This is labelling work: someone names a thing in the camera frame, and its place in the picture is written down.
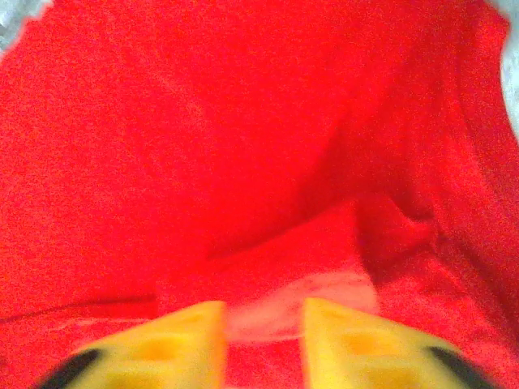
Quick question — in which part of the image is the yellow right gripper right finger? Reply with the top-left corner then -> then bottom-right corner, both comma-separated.
302,297 -> 498,389

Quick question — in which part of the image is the red t-shirt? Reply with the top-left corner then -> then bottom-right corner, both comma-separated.
0,0 -> 519,389

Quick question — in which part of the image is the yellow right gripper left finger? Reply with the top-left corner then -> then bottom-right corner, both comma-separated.
38,300 -> 226,389

